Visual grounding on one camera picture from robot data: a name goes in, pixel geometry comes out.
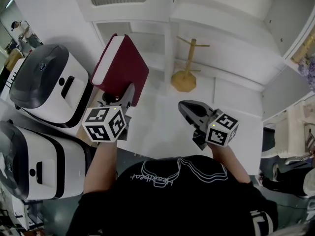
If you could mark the red hardcover book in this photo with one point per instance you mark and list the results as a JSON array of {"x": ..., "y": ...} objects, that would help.
[{"x": 120, "y": 67}]

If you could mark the large cardboard box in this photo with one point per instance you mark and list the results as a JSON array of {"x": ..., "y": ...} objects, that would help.
[{"x": 83, "y": 139}]

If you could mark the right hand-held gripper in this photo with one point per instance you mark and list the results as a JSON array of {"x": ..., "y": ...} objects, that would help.
[{"x": 221, "y": 130}]

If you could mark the white desk with shelves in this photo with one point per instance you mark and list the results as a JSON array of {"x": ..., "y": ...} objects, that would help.
[{"x": 160, "y": 122}]

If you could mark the wooden mug tree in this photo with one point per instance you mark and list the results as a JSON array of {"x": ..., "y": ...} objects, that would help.
[{"x": 184, "y": 77}]

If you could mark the person's left forearm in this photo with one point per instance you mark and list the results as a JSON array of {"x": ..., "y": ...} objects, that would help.
[{"x": 99, "y": 166}]

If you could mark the purple flower bunch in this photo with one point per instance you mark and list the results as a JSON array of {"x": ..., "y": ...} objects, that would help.
[{"x": 307, "y": 70}]

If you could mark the person's right forearm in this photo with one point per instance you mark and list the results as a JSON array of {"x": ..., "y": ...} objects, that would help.
[{"x": 229, "y": 161}]

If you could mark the white tissue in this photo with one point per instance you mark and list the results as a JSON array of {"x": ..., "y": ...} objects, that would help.
[{"x": 3, "y": 166}]

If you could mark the person's black printed shirt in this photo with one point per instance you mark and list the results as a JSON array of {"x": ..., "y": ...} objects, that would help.
[{"x": 177, "y": 200}]

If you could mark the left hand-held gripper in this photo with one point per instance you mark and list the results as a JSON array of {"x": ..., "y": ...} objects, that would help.
[{"x": 103, "y": 124}]

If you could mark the small cardboard box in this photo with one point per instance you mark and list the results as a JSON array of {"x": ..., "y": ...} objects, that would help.
[{"x": 13, "y": 58}]

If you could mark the white ornate dressing table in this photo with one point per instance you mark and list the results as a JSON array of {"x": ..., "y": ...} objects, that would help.
[{"x": 297, "y": 131}]

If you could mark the white and grey appliance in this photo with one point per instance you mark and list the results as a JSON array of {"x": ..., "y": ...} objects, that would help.
[
  {"x": 37, "y": 166},
  {"x": 44, "y": 82}
]

